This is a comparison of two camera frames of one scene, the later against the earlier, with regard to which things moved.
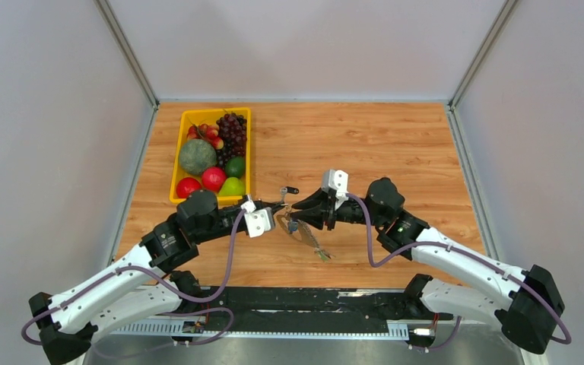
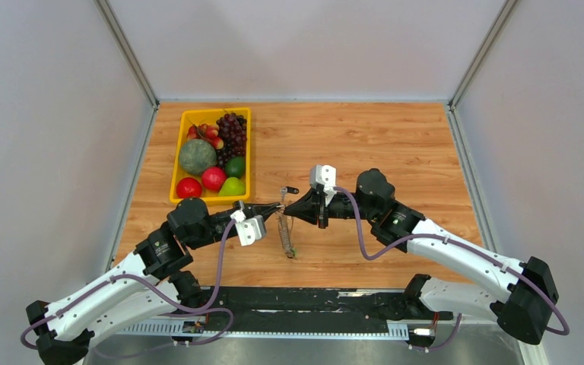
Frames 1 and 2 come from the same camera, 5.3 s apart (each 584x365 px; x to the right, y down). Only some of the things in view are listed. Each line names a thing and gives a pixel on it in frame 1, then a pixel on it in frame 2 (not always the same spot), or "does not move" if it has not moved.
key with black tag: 289,189 does not move
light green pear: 233,186 does not move
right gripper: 315,217 does not move
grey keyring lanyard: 287,213 -> 286,223
